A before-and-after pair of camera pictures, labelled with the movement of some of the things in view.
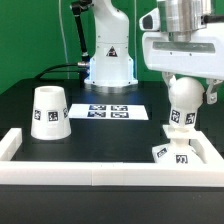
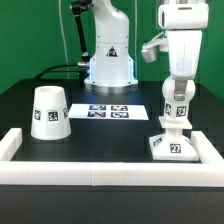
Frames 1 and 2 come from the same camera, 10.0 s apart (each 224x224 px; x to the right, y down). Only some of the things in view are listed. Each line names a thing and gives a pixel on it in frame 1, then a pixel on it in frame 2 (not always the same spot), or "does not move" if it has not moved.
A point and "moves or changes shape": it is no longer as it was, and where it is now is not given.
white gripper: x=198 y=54 -> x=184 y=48
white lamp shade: x=50 y=115 does not move
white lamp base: x=179 y=150 moves or changes shape
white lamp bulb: x=185 y=96 moves or changes shape
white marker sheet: x=108 y=112 does not move
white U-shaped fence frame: x=90 y=173 does not move
